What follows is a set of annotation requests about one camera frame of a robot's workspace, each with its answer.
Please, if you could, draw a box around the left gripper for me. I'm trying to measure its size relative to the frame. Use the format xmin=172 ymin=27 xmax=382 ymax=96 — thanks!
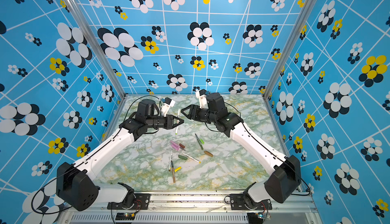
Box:
xmin=146 ymin=114 xmax=184 ymax=130

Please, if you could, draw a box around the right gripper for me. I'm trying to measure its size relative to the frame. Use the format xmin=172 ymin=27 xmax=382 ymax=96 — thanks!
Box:
xmin=181 ymin=105 xmax=219 ymax=125

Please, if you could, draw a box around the white pen green tip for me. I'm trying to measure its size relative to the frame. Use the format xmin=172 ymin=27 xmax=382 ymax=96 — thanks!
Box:
xmin=175 ymin=109 xmax=180 ymax=135

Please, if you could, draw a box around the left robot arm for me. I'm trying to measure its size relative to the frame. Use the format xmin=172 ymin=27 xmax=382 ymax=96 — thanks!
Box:
xmin=56 ymin=97 xmax=184 ymax=211

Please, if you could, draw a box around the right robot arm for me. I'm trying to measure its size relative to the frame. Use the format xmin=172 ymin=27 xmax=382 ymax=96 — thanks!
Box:
xmin=181 ymin=93 xmax=303 ymax=210

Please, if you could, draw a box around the pink fountain pen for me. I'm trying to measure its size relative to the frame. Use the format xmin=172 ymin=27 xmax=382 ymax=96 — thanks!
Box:
xmin=170 ymin=141 xmax=185 ymax=151

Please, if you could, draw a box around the pink pen cap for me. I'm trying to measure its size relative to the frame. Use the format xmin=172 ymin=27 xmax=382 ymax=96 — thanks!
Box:
xmin=171 ymin=144 xmax=180 ymax=151

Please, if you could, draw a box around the white slim pen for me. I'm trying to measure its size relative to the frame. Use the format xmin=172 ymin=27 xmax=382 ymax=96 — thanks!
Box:
xmin=169 ymin=150 xmax=173 ymax=171

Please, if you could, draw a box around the dark green fountain pen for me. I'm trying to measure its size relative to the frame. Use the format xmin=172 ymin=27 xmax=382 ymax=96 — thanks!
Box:
xmin=195 ymin=134 xmax=204 ymax=150

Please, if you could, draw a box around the dark green pen cap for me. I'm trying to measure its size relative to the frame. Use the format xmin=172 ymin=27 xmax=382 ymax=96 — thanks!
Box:
xmin=178 ymin=155 xmax=188 ymax=160

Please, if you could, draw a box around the white pen yellow tip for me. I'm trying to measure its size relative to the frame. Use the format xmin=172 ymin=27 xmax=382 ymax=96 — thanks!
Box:
xmin=182 ymin=153 xmax=201 ymax=164

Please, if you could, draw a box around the brown fountain pen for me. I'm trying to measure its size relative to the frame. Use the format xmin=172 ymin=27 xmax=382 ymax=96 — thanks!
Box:
xmin=170 ymin=160 xmax=176 ymax=183

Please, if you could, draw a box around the tan brown pen cap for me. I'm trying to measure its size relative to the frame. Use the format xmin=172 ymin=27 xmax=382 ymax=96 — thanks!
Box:
xmin=204 ymin=151 xmax=213 ymax=157

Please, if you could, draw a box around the left circuit board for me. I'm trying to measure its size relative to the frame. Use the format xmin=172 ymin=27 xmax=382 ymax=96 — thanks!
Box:
xmin=115 ymin=212 xmax=135 ymax=221

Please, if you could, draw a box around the circuit board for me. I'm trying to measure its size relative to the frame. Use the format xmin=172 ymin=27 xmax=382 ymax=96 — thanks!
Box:
xmin=115 ymin=212 xmax=135 ymax=221
xmin=247 ymin=213 xmax=271 ymax=224

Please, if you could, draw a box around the right circuit board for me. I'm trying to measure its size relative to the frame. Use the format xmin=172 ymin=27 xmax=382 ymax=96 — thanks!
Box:
xmin=247 ymin=213 xmax=271 ymax=224

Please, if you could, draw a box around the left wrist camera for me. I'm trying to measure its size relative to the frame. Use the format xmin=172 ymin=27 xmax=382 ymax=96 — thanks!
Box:
xmin=160 ymin=97 xmax=175 ymax=117

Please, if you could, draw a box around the aluminium front rail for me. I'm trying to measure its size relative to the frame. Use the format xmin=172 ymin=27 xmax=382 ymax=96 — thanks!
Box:
xmin=57 ymin=191 xmax=322 ymax=224

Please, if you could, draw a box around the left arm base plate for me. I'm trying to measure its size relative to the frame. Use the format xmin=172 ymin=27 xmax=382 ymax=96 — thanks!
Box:
xmin=107 ymin=193 xmax=151 ymax=210

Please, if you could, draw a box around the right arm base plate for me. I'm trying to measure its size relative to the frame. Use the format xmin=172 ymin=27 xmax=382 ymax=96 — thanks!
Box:
xmin=229 ymin=194 xmax=273 ymax=212

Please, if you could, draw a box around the left corner aluminium post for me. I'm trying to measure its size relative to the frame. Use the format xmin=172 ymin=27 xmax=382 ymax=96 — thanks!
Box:
xmin=64 ymin=0 xmax=126 ymax=100

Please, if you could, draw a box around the corner aluminium post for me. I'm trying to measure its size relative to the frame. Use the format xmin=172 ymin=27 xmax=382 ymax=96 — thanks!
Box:
xmin=64 ymin=0 xmax=126 ymax=100
xmin=264 ymin=0 xmax=317 ymax=99

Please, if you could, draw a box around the right corner aluminium post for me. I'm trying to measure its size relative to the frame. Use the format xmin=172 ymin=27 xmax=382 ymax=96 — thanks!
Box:
xmin=264 ymin=0 xmax=317 ymax=99

